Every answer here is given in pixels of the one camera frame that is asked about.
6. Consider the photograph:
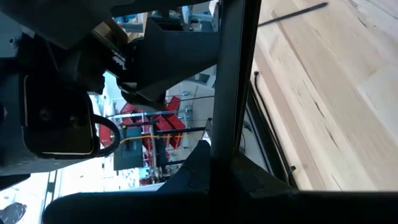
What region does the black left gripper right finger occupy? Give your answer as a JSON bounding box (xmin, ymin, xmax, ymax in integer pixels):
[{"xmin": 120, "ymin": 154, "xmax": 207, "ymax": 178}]
[{"xmin": 214, "ymin": 151, "xmax": 398, "ymax": 224}]

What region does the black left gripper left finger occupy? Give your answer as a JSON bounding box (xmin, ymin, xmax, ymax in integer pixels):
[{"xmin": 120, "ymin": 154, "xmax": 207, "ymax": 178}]
[{"xmin": 42, "ymin": 139, "xmax": 213, "ymax": 224}]

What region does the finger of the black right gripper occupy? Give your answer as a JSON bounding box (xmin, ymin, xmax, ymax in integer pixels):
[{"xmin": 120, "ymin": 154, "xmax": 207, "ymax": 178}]
[
  {"xmin": 119, "ymin": 82, "xmax": 167, "ymax": 110},
  {"xmin": 136, "ymin": 17, "xmax": 220, "ymax": 102}
]

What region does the red bin shelf rack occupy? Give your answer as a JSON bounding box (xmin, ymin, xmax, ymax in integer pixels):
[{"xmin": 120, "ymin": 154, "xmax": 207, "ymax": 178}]
[{"xmin": 99, "ymin": 95, "xmax": 187, "ymax": 166}]

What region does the computer monitor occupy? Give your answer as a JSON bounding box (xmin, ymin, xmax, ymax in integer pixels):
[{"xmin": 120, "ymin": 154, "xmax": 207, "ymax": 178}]
[{"xmin": 113, "ymin": 136, "xmax": 145, "ymax": 171}]

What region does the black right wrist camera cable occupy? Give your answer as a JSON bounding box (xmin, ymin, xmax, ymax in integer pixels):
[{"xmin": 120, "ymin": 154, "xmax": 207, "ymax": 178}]
[{"xmin": 92, "ymin": 114, "xmax": 121, "ymax": 157}]

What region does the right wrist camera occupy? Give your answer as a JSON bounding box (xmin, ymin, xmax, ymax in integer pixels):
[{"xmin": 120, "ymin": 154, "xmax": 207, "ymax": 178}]
[{"xmin": 20, "ymin": 73, "xmax": 95, "ymax": 157}]

